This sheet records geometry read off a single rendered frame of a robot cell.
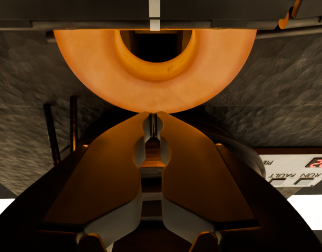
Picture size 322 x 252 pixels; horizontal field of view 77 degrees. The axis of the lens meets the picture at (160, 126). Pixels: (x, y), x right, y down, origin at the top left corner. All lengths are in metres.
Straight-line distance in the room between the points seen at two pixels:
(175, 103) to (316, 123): 0.38
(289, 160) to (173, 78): 0.46
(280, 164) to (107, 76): 0.50
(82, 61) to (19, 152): 0.44
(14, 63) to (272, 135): 0.49
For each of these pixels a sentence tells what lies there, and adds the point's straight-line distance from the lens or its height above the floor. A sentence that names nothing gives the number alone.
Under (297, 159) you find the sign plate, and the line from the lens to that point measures 0.60.
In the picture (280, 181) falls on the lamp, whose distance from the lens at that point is 0.68.
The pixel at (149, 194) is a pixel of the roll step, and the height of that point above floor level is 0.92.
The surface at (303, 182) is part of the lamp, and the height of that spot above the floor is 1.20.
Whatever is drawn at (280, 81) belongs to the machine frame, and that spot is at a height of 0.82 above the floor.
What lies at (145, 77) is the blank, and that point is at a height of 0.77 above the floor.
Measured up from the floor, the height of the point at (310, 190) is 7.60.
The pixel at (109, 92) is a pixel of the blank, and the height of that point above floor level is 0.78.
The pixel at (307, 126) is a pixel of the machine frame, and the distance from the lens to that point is 0.53.
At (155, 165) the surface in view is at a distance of 0.26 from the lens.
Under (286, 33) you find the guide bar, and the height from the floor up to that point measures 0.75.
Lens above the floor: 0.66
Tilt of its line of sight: 49 degrees up
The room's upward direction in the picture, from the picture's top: 180 degrees counter-clockwise
